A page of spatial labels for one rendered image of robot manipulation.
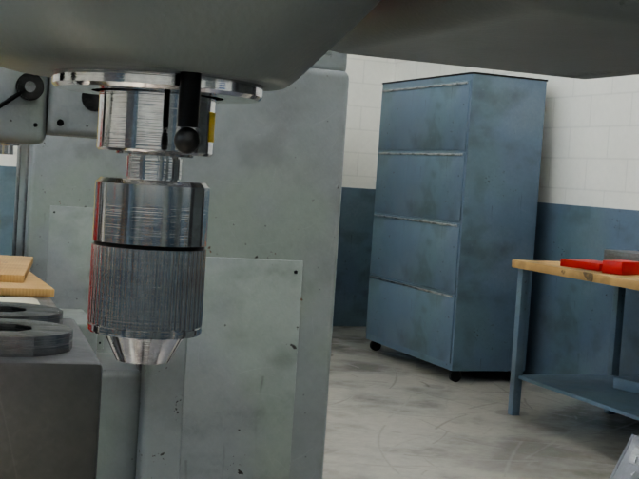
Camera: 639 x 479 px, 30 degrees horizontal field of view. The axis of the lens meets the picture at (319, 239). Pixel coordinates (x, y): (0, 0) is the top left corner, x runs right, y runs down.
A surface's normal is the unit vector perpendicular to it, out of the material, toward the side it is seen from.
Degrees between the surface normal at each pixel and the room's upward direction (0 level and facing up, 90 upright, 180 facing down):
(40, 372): 90
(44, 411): 90
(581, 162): 90
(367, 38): 153
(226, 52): 129
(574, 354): 90
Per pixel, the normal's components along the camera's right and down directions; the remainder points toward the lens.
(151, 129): 0.04, 0.05
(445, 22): -0.48, 0.87
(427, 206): -0.93, -0.04
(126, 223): -0.30, 0.03
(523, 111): 0.36, 0.07
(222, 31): 0.26, 0.63
